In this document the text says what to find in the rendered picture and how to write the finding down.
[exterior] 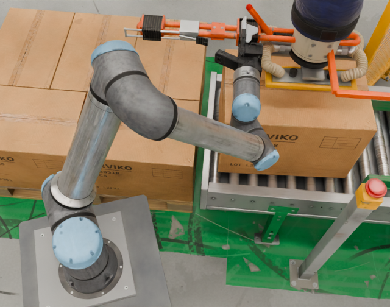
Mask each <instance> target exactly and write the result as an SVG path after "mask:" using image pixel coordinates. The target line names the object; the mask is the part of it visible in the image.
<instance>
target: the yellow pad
mask: <svg viewBox="0 0 390 307"><path fill-rule="evenodd" d="M281 67H282V68H283V69H284V70H285V74H284V76H283V77H281V78H279V77H276V76H274V75H272V74H271V73H268V72H265V87H266V88H284V89H295V90H313V91H332V90H331V85H330V75H329V70H328V69H324V80H323V81H322V80H303V79H302V73H301V67H293V66H281ZM343 71H346V70H343V69H337V70H336V72H337V76H338V85H339V90H358V88H357V84H356V79H353V80H350V81H348V82H343V81H342V80H341V72H343Z"/></svg>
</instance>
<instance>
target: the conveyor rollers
mask: <svg viewBox="0 0 390 307"><path fill-rule="evenodd" d="M220 92H221V88H218V89H217V90H216V99H215V108H214V120H215V121H218V122H219V98H220ZM374 116H375V121H376V125H377V132H376V133H375V135H374V136H373V140H374V147H375V154H376V159H377V166H378V173H379V175H388V176H390V170H389V164H388V157H387V153H386V146H385V140H384V136H383V129H382V125H381V119H380V112H379V111H376V110H374ZM386 116H387V120H388V127H389V132H390V111H386ZM358 162H359V167H360V176H361V183H362V182H363V180H364V179H365V178H366V177H367V175H368V174H372V173H371V166H370V161H369V153H368V148H367V147H366V148H365V150H364V151H363V153H362V154H361V155H360V157H359V159H358ZM220 175H221V173H220V172H218V152H215V151H211V165H210V181H209V182H213V183H220ZM323 178H324V192H336V190H335V178H329V177H323ZM229 184H235V185H238V184H239V173H229ZM342 184H343V190H344V194H355V187H354V182H353V172H352V169H351V170H350V172H349V173H348V174H347V176H346V178H342ZM247 185H249V186H258V174H248V177H247ZM267 187H271V188H277V175H267ZM286 189H297V180H296V176H291V175H286ZM305 190H307V191H316V179H315V177H305ZM384 197H390V190H387V193H386V194H385V195H384Z"/></svg>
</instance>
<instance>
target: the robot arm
mask: <svg viewBox="0 0 390 307"><path fill-rule="evenodd" d="M257 33H258V28H257V27H255V26H251V25H249V24H247V23H246V16H245V17H244V18H243V20H242V22H241V39H240V40H241V44H239V47H238V56H234V55H232V54H229V53H228V52H225V51H222V50H220V49H219V50H218V51H217V52H216V53H215V58H214V61H215V62H216V63H219V64H220V65H222V66H225V67H227V68H230V69H232V70H234V71H235V72H234V73H233V100H232V114H231V120H230V125H226V124H223V123H221V122H218V121H215V120H213V119H210V118H208V117H205V116H202V115H199V114H197V113H194V112H192V111H189V110H186V109H184V108H181V107H178V106H177V104H176V102H175V100H174V99H173V98H171V97H169V96H167V95H165V94H163V93H162V92H161V91H159V90H158V89H157V88H156V87H155V86H154V85H153V84H152V82H151V81H150V79H149V76H148V74H147V72H146V70H145V68H144V66H143V64H142V62H141V60H140V56H139V54H138V53H137V52H136V50H135V49H134V47H133V46H132V45H131V44H130V43H128V42H126V41H122V40H112V41H108V42H105V43H104V44H101V45H99V46H98V47H97V48H96V49H95V50H94V51H93V53H92V55H91V65H92V67H93V68H94V73H93V76H92V79H91V82H90V87H89V92H88V95H87V98H86V101H85V103H84V106H83V109H82V112H81V115H80V118H79V122H78V124H77V127H76V131H75V133H74V136H73V140H72V142H71V145H70V148H69V151H68V154H67V156H66V160H65V163H64V165H63V169H62V171H59V172H57V174H55V175H54V174H52V175H50V176H49V177H48V178H47V179H46V180H45V181H44V182H43V184H42V188H41V192H42V193H41V195H42V199H43V202H44V206H45V209H46V213H47V216H48V221H49V224H50V228H51V232H52V236H53V238H52V248H53V251H54V254H55V256H56V258H57V259H58V260H59V262H60V263H61V264H62V266H63V273H64V276H65V280H66V281H67V283H68V284H69V285H70V286H71V287H72V288H73V289H74V290H76V291H77V292H81V293H84V294H92V293H95V292H99V291H101V290H103V289H104V288H106V287H107V286H108V285H109V284H110V283H111V282H112V281H113V279H114V277H115V275H116V272H117V269H118V260H117V257H116V254H115V252H114V250H113V249H112V248H111V247H110V246H109V245H108V244H106V243H105V242H104V239H103V237H102V234H101V230H100V228H99V224H98V221H97V219H96V215H95V213H94V209H93V201H94V198H95V197H96V192H97V189H96V185H95V182H96V180H97V177H98V175H99V173H100V171H101V168H102V166H103V164H104V161H105V159H106V157H107V155H108V152H109V150H110V148H111V146H112V143H113V141H114V138H115V136H116V134H117V132H118V129H119V127H120V125H121V123H122V122H123V123H124V124H125V125H126V126H128V127H129V128H130V129H132V130H133V131H134V132H135V133H137V134H139V135H141V136H142V137H145V138H147V139H151V140H154V141H162V140H164V139H166V138H170V139H174V140H176V141H180V142H183V143H187V144H191V145H194V146H197V147H201V148H204V149H208V150H212V151H215V152H219V153H222V154H226V155H230V156H233V157H237V158H240V159H243V160H246V161H248V162H251V163H253V165H254V168H256V170H258V171H262V170H265V169H267V168H269V167H271V166H272V165H273V164H275V163H276V162H277V161H278V159H279V154H278V152H277V149H275V147H274V145H273V144H272V142H271V140H270V139H269V137H268V136H267V134H266V132H265V131H264V129H263V128H262V126H261V124H260V123H259V122H258V119H257V117H258V116H259V114H260V110H261V104H260V77H261V73H262V67H261V59H262V55H263V44H262V43H253V42H251V44H246V43H249V42H250V41H251V39H252V35H255V34H257Z"/></svg>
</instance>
